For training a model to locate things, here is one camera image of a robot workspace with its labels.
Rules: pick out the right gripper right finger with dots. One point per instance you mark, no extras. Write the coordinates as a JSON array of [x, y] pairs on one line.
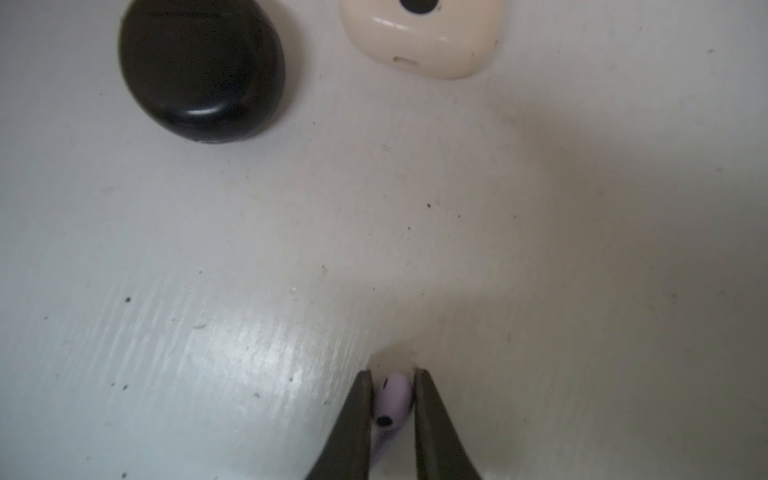
[[439, 451]]

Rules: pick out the cream earbud charging case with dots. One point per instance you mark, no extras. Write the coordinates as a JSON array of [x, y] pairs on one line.
[[445, 39]]

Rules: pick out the black round charging case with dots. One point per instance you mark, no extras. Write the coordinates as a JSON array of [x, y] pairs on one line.
[[208, 71]]

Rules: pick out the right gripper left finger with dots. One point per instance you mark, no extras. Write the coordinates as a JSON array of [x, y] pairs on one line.
[[346, 453]]

